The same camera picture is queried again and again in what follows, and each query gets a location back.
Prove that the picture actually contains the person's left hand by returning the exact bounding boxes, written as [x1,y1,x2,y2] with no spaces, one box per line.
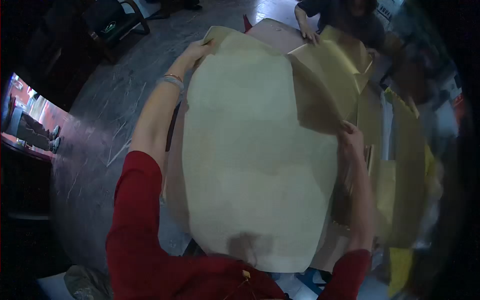
[179,38,217,73]

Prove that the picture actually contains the person's right hand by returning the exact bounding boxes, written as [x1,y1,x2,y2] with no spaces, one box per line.
[337,120,366,167]

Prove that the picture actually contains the person's right thumb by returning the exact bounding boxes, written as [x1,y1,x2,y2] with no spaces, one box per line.
[339,120,358,136]

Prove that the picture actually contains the large pale paper sheet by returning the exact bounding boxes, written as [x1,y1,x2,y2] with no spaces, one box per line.
[181,25,340,274]

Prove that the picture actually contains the shiny gold paper sheet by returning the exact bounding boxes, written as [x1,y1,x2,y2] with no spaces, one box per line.
[287,25,376,136]

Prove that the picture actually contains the brown cardboard sheet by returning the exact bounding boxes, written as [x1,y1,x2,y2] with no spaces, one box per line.
[163,18,379,273]

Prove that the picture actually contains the dark wooden chair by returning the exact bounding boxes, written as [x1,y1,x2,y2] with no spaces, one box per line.
[82,0,151,64]

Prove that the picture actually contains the yellow paper strip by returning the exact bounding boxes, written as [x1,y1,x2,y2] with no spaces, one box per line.
[387,247,414,298]

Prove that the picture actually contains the person's body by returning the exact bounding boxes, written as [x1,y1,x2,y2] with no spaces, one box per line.
[106,150,373,300]

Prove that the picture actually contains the grey green bundle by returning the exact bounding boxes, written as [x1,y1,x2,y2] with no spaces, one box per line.
[63,264,114,300]

